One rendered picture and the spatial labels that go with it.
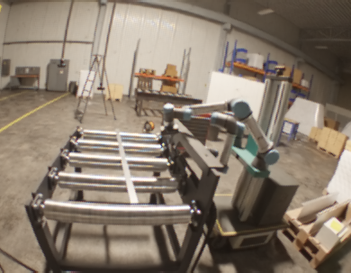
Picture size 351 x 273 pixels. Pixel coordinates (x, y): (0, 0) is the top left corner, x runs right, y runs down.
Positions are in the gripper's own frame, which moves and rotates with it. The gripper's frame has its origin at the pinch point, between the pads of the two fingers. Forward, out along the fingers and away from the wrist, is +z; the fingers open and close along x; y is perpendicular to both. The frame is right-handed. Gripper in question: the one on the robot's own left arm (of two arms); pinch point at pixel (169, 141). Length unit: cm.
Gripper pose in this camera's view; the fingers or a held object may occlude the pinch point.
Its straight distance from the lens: 147.4
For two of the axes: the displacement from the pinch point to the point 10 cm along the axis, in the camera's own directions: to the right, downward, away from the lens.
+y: -1.8, -6.3, 7.6
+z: 0.2, 7.7, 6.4
